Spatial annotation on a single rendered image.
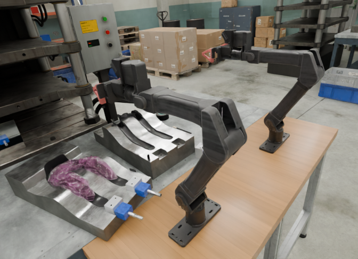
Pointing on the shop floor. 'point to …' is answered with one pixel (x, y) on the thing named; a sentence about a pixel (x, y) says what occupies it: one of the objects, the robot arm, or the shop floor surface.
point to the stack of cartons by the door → (266, 32)
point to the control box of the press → (97, 42)
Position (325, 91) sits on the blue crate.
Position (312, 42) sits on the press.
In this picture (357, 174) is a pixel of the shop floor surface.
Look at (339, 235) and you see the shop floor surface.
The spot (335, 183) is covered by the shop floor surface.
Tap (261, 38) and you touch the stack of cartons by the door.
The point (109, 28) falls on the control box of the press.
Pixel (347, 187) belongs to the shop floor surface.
